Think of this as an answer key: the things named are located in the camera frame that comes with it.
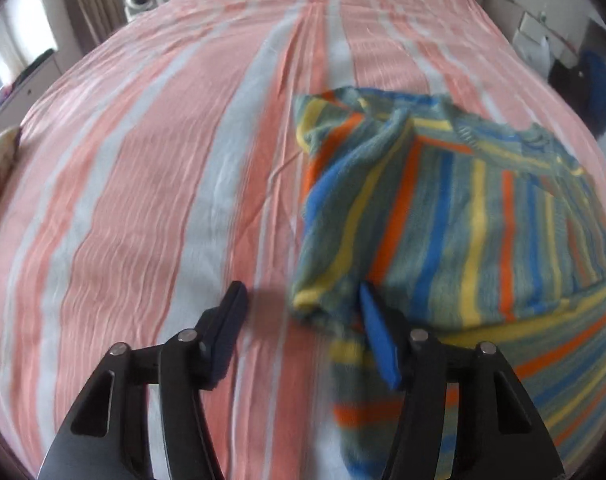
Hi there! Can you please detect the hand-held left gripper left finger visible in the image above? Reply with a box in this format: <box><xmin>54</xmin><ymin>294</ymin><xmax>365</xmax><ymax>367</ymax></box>
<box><xmin>40</xmin><ymin>280</ymin><xmax>249</xmax><ymax>480</ymax></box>

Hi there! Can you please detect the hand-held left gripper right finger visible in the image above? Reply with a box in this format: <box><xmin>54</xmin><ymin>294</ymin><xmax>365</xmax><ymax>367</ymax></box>
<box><xmin>359</xmin><ymin>282</ymin><xmax>566</xmax><ymax>480</ymax></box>

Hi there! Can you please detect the striped knit sweater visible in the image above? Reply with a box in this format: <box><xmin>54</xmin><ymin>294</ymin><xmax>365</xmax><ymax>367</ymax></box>
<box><xmin>289</xmin><ymin>87</ymin><xmax>606</xmax><ymax>480</ymax></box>

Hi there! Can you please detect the bed with pink striped cover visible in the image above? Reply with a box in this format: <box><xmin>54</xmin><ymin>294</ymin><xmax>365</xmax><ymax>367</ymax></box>
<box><xmin>0</xmin><ymin>0</ymin><xmax>606</xmax><ymax>480</ymax></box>

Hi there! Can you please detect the white window seat cabinet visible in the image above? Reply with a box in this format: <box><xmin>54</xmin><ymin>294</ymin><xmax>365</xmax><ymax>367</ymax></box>
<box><xmin>0</xmin><ymin>50</ymin><xmax>78</xmax><ymax>136</ymax></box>

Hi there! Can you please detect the white round fan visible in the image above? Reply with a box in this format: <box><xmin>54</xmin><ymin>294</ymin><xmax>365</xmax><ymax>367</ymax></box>
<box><xmin>123</xmin><ymin>0</ymin><xmax>159</xmax><ymax>22</ymax></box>

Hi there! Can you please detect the white sheer curtain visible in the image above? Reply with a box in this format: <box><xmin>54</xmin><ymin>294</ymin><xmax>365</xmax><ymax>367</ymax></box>
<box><xmin>0</xmin><ymin>0</ymin><xmax>58</xmax><ymax>86</ymax></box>

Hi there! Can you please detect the white side desk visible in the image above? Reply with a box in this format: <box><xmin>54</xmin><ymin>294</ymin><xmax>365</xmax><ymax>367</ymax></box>
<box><xmin>486</xmin><ymin>0</ymin><xmax>584</xmax><ymax>56</ymax></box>

